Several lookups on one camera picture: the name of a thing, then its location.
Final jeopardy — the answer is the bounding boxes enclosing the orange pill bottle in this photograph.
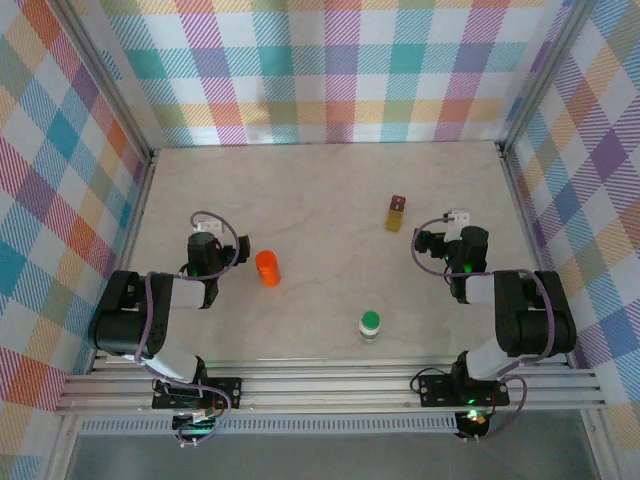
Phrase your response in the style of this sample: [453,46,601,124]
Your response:
[254,249,282,289]

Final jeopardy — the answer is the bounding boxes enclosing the white bottle with green cap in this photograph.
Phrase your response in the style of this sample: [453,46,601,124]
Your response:
[357,310,383,346]

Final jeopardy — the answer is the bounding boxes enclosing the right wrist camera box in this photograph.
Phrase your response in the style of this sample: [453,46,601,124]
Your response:
[446,208,472,242]

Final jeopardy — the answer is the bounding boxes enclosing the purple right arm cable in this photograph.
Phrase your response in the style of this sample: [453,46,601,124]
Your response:
[410,214,556,389]

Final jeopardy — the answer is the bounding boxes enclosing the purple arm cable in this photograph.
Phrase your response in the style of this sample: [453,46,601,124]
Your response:
[132,210,241,371]
[410,214,556,389]

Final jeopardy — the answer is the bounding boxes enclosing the aluminium side rail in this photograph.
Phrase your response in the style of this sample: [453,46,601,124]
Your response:
[497,142,576,364]
[97,147,161,364]

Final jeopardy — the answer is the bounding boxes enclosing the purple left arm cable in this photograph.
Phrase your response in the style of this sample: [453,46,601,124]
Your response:
[132,210,241,371]

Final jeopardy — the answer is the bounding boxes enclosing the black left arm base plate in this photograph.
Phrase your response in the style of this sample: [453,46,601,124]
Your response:
[151,377,243,411]

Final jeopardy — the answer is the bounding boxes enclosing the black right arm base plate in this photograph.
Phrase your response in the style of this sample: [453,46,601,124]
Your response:
[417,374,511,408]

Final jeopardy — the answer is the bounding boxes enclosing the aluminium mounting rail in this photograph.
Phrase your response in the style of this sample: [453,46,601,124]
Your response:
[53,352,609,417]

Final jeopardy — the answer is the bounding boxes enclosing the aluminium corner post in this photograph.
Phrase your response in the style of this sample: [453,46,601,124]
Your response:
[49,0,161,166]
[497,0,599,151]

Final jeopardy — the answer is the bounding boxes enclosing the grey slotted cable duct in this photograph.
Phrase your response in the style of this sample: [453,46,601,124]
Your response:
[77,417,460,437]

